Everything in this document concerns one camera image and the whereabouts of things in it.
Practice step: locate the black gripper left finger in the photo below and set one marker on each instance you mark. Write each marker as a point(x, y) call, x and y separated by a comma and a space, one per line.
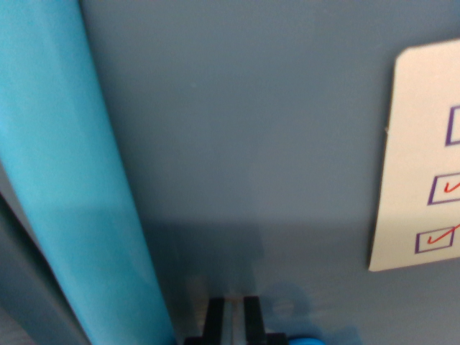
point(215, 323)

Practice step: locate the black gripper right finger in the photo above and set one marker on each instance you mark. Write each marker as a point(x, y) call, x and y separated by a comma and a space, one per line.
point(253, 323)

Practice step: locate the blue plastic clip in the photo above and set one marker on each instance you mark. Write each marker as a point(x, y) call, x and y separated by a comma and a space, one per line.
point(305, 340)

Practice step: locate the cream shopping list card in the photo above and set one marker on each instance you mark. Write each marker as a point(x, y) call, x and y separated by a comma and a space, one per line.
point(409, 125)

